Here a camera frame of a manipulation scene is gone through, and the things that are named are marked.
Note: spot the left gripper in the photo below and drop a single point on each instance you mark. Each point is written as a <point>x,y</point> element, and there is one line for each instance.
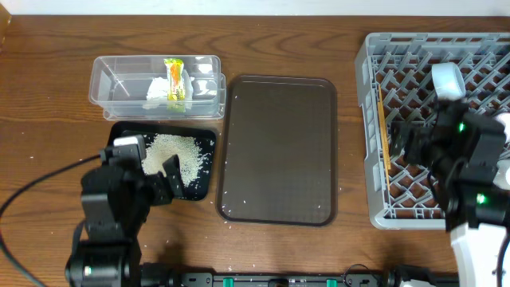
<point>175,178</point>

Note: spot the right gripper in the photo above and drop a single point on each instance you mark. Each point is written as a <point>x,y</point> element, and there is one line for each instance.
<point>418,135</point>

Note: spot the wooden chopstick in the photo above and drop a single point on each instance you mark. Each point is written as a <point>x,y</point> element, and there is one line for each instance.
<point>380,105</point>
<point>385,167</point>

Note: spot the white tissue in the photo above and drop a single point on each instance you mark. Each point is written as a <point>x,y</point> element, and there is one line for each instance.
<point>157,92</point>

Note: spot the black tray lid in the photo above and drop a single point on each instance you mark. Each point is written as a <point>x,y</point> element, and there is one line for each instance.
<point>194,146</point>

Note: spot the light blue rice bowl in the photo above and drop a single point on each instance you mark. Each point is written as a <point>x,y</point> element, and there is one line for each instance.
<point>448,81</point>

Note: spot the yellow green snack wrapper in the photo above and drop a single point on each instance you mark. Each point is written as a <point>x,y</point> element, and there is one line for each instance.
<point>175,68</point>

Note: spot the pink plastic cup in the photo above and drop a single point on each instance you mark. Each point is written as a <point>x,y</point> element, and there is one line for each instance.
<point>504,118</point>

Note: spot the white green plastic cup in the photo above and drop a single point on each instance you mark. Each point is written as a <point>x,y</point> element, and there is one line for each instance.
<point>502,178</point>

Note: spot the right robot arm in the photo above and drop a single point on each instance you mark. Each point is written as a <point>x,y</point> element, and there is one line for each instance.
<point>461,151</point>

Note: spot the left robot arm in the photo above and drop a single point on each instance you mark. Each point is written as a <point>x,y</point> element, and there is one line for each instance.
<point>116,198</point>

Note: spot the grey dishwasher rack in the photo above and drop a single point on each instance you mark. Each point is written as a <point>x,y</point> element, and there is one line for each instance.
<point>400,63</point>

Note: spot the clear plastic waste bin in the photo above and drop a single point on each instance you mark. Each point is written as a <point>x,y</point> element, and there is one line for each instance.
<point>119,85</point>

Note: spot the brown serving tray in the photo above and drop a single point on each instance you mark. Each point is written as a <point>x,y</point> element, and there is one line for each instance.
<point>279,152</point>

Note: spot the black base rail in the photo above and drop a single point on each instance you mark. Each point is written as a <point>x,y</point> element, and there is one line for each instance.
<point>356,275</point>

